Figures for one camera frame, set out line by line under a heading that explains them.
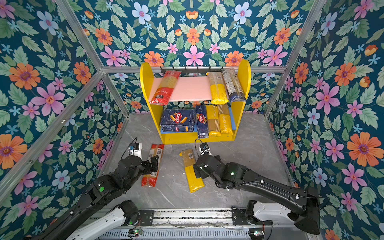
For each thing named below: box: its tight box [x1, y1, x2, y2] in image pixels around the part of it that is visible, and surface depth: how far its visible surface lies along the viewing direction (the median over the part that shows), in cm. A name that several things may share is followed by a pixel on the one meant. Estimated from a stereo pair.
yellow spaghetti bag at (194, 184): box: [184, 165, 205, 194], surface depth 85 cm
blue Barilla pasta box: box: [160, 109, 196, 132], surface depth 91 cm
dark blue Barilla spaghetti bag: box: [196, 105, 209, 139], surface depth 92 cm
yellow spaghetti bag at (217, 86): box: [206, 71, 229, 105], surface depth 75 cm
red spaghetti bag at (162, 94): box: [150, 70, 181, 106], surface depth 72 cm
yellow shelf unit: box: [140, 59, 252, 145], surface depth 84 cm
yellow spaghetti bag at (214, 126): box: [206, 105, 221, 137], surface depth 95 cm
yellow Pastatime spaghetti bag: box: [219, 114, 233, 135], surface depth 92 cm
